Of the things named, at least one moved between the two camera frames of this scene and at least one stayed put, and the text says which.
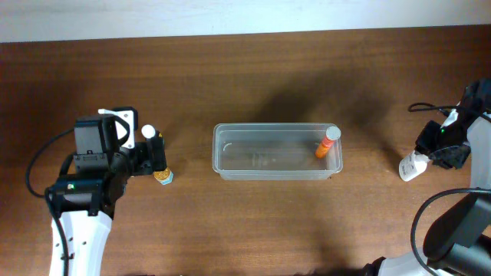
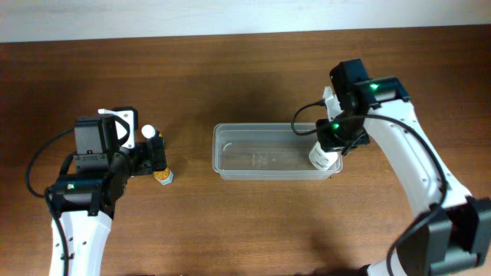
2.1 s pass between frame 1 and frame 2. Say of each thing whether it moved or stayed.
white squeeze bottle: moved
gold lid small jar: stayed
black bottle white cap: stayed
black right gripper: moved
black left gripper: stayed
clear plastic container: stayed
